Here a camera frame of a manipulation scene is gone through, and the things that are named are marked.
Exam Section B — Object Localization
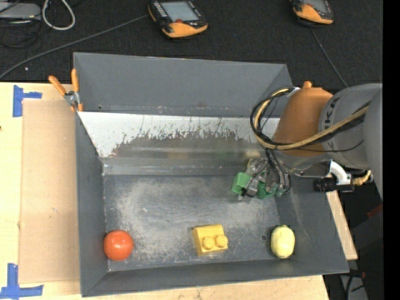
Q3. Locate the green toy block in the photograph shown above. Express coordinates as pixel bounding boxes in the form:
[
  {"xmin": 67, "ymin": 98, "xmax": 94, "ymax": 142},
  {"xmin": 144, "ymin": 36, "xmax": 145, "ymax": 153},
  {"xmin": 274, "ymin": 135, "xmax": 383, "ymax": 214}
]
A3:
[{"xmin": 231, "ymin": 171, "xmax": 253, "ymax": 196}]

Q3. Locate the yellow toy building block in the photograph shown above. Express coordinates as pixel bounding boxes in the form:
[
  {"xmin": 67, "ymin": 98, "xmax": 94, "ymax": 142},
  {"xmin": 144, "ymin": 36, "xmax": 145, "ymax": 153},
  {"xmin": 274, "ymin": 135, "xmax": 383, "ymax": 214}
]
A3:
[{"xmin": 191, "ymin": 223, "xmax": 229, "ymax": 258}]

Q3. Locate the brown cardboard board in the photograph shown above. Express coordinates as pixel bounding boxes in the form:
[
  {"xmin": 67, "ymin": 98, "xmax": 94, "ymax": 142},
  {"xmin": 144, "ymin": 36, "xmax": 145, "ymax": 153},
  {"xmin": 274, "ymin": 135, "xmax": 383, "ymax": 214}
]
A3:
[{"xmin": 17, "ymin": 98, "xmax": 83, "ymax": 286}]

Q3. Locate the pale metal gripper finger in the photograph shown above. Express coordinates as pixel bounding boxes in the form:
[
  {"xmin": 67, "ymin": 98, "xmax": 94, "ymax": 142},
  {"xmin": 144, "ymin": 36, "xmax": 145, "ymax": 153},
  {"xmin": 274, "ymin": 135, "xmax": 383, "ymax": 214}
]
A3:
[{"xmin": 237, "ymin": 184, "xmax": 258, "ymax": 202}]

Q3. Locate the black cylinder on white bracket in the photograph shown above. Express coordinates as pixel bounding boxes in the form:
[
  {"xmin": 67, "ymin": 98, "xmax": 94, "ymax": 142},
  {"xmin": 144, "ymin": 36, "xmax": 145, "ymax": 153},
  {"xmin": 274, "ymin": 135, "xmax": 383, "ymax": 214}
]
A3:
[{"xmin": 313, "ymin": 159, "xmax": 356, "ymax": 193}]

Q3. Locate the grey metal bin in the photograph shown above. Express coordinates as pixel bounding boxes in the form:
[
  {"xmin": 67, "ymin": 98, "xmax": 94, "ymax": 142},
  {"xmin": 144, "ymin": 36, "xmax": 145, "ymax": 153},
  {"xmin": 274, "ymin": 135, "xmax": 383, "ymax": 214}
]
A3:
[{"xmin": 72, "ymin": 51, "xmax": 351, "ymax": 298}]

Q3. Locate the red toy tomato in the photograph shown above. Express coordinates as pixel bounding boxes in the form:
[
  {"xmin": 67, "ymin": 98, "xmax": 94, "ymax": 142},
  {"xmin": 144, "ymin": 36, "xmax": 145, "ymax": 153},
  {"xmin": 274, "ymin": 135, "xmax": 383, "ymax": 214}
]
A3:
[{"xmin": 102, "ymin": 229, "xmax": 136, "ymax": 262}]

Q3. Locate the pale yellow toy lemon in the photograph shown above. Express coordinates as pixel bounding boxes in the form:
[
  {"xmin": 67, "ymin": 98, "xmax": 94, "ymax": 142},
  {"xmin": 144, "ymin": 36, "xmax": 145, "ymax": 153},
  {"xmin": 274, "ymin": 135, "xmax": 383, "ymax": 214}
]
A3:
[{"xmin": 269, "ymin": 224, "xmax": 296, "ymax": 259}]

